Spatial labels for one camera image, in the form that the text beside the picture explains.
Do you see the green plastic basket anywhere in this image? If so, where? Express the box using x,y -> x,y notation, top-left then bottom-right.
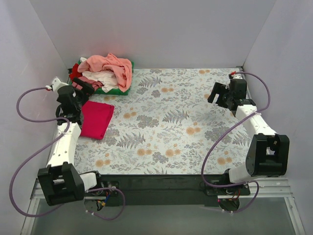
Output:
67,65 -> 131,95

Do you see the aluminium frame rail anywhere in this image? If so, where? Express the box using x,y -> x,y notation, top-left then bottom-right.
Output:
21,178 -> 305,235

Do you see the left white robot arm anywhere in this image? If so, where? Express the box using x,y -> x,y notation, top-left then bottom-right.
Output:
37,77 -> 104,206

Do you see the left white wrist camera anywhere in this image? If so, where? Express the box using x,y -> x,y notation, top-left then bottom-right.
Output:
45,76 -> 68,93

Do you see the white t shirt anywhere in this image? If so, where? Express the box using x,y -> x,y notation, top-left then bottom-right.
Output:
82,70 -> 118,93

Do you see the salmon pink t shirt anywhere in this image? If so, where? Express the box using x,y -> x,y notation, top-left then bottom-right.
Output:
78,53 -> 133,92

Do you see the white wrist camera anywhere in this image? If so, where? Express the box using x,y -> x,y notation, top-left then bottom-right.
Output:
45,76 -> 68,93
228,71 -> 246,86

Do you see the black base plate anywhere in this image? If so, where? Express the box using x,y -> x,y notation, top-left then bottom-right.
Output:
96,174 -> 250,207

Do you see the red t shirt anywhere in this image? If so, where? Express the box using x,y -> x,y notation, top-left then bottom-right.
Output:
69,63 -> 82,82

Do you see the magenta t shirt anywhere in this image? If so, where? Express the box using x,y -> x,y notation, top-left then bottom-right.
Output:
80,101 -> 114,140

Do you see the floral patterned table mat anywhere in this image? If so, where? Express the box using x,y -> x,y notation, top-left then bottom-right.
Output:
74,69 -> 251,174

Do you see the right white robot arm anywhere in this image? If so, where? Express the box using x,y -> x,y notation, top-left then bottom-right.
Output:
207,76 -> 290,195

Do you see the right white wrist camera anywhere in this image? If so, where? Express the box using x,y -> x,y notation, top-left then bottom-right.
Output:
228,71 -> 246,86

